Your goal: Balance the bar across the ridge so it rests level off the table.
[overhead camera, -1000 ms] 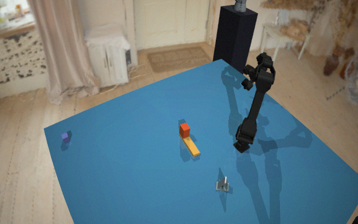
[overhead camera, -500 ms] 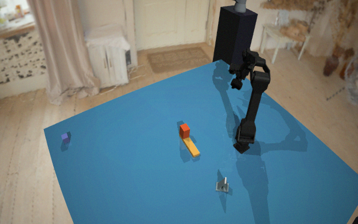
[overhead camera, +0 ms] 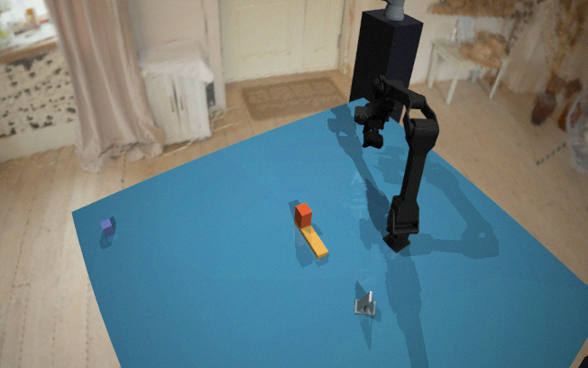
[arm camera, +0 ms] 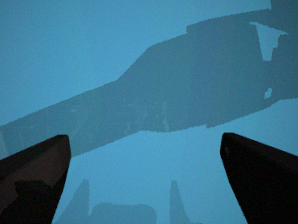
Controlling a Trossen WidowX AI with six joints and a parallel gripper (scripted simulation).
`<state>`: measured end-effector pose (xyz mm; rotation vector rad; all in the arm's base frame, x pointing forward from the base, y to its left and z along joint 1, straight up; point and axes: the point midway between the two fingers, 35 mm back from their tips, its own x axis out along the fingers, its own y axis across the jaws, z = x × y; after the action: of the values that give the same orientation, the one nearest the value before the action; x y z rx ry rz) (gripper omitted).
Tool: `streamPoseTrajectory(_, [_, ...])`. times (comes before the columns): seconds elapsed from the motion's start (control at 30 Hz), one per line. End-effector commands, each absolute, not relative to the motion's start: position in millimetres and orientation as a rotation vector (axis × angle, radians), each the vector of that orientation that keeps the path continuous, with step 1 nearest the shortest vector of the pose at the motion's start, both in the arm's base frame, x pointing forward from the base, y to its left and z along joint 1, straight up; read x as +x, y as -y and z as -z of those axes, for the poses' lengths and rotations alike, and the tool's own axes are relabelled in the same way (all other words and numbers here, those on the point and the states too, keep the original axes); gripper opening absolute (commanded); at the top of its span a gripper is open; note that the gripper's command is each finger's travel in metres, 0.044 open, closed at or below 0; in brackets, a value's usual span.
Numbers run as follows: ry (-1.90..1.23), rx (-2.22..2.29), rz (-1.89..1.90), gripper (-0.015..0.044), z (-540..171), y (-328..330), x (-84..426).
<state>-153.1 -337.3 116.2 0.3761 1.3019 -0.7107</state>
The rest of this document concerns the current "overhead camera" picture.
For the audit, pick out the small blue cube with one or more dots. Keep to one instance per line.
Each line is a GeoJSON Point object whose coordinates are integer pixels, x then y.
{"type": "Point", "coordinates": [107, 226]}

